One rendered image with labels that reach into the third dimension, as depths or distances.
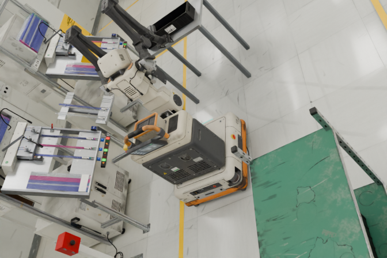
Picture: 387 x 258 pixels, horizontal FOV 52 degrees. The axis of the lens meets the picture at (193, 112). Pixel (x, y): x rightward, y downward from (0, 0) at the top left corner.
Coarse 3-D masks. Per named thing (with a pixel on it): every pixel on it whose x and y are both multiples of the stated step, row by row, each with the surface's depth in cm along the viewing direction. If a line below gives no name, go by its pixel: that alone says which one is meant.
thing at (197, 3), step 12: (204, 0) 375; (216, 12) 385; (192, 24) 354; (228, 24) 396; (180, 36) 357; (240, 36) 409; (156, 48) 377; (168, 48) 423; (180, 60) 436; (192, 96) 420
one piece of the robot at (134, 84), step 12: (132, 60) 293; (132, 72) 284; (144, 72) 294; (108, 84) 296; (120, 84) 292; (132, 84) 290; (144, 84) 298; (132, 96) 299; (144, 96) 306; (156, 96) 306; (168, 96) 311; (180, 96) 324; (156, 108) 317; (168, 108) 315; (180, 108) 318
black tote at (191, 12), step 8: (176, 8) 367; (184, 8) 367; (192, 8) 363; (168, 16) 375; (176, 16) 374; (184, 16) 353; (192, 16) 357; (160, 24) 383; (168, 24) 361; (176, 24) 361; (184, 24) 360; (160, 32) 369; (168, 32) 368
